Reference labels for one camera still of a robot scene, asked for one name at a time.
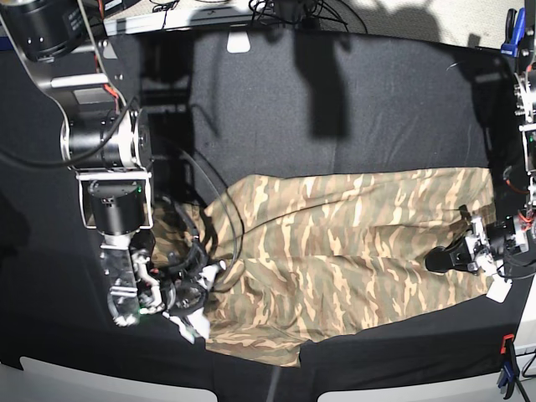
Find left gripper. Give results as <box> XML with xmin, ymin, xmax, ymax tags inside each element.
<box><xmin>425</xmin><ymin>204</ymin><xmax>535</xmax><ymax>279</ymax></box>

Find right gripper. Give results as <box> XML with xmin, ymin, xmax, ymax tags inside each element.
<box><xmin>164</xmin><ymin>260</ymin><xmax>226</xmax><ymax>318</ymax></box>

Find camouflage t-shirt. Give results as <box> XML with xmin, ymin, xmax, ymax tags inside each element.
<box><xmin>148</xmin><ymin>166</ymin><xmax>502</xmax><ymax>369</ymax></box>

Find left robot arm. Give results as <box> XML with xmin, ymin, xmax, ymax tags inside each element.
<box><xmin>425</xmin><ymin>36</ymin><xmax>535</xmax><ymax>281</ymax></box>

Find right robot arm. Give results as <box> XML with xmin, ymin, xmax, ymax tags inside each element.
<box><xmin>1</xmin><ymin>1</ymin><xmax>225</xmax><ymax>337</ymax></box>

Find orange clamp bottom right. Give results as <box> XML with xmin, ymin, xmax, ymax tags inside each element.
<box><xmin>497</xmin><ymin>333</ymin><xmax>519</xmax><ymax>400</ymax></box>

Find black table cloth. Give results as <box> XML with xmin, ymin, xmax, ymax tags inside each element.
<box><xmin>1</xmin><ymin>30</ymin><xmax>533</xmax><ymax>401</ymax></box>

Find blue clamp top right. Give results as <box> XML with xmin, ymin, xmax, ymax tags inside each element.
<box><xmin>500</xmin><ymin>8</ymin><xmax>525</xmax><ymax>57</ymax></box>

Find white tape patch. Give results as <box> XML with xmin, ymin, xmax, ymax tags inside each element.
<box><xmin>226</xmin><ymin>31</ymin><xmax>251</xmax><ymax>54</ymax></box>

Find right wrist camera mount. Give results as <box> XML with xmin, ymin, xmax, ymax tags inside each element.
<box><xmin>162</xmin><ymin>307</ymin><xmax>210</xmax><ymax>344</ymax></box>

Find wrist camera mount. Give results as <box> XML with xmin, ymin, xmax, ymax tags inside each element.
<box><xmin>162</xmin><ymin>307</ymin><xmax>210</xmax><ymax>344</ymax></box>
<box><xmin>487</xmin><ymin>278</ymin><xmax>512</xmax><ymax>303</ymax></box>

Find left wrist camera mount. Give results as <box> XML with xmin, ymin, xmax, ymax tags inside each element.
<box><xmin>487</xmin><ymin>278</ymin><xmax>512</xmax><ymax>303</ymax></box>

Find black cables on desk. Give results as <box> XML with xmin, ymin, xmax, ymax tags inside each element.
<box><xmin>246</xmin><ymin>0</ymin><xmax>369</xmax><ymax>34</ymax></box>

